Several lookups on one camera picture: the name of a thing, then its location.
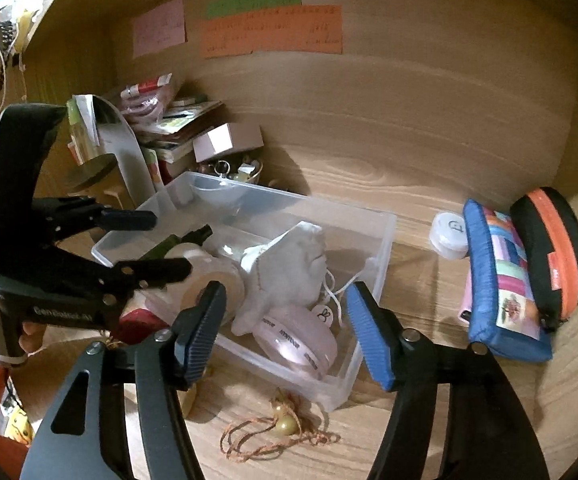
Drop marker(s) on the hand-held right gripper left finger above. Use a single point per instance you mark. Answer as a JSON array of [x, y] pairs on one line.
[[203, 332]]

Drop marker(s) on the pink paper note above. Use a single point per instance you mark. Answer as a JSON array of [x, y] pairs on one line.
[[159, 27]]

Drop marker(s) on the dark green marker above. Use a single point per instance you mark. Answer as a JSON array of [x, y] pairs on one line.
[[169, 245]]

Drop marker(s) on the yellow printed packet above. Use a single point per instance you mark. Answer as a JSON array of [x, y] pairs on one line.
[[19, 424]]

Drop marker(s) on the pink phone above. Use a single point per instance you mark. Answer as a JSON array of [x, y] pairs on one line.
[[465, 305]]

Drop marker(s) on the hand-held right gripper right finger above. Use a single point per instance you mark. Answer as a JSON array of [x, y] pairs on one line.
[[369, 340]]

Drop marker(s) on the bowl of trinkets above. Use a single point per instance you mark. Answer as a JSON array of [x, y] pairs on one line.
[[239, 170]]

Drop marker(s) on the pink tape roll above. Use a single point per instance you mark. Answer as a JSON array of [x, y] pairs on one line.
[[296, 342]]

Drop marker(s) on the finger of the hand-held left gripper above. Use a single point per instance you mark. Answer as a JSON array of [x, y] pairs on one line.
[[164, 269], [131, 220]]

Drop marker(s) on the person's left hand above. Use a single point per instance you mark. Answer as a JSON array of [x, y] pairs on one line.
[[31, 337]]

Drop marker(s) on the stack of books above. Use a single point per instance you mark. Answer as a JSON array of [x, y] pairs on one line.
[[179, 130]]

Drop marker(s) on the white face mask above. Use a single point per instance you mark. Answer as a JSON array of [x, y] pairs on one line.
[[289, 270]]

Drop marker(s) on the clear plastic bowl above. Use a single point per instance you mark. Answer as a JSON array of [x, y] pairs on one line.
[[219, 196]]

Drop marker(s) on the clear plastic storage box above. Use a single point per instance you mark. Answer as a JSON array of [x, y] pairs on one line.
[[289, 220]]

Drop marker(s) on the white round case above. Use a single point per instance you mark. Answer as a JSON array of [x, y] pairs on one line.
[[449, 235]]

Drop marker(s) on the red white plastic packet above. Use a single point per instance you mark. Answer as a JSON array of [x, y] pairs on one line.
[[144, 87]]

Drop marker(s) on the beige tape roll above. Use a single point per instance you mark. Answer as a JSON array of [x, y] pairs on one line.
[[219, 270]]

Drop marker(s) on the black orange zip case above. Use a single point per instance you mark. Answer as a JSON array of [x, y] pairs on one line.
[[564, 255]]

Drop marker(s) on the green paper note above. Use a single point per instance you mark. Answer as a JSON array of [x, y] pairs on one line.
[[254, 2]]

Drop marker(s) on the small white cardboard box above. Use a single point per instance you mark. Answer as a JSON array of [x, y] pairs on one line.
[[226, 141]]

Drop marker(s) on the red object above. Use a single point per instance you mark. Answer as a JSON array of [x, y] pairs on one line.
[[136, 325]]

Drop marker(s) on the round standing mirror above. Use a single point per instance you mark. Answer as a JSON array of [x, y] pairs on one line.
[[124, 145]]

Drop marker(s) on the blue patchwork pouch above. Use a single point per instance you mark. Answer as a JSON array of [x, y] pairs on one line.
[[504, 280]]

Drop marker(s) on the green white papers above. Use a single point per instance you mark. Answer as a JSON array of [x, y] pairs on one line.
[[81, 125]]

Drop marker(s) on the orange paper note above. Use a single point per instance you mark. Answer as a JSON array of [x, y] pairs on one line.
[[274, 32]]

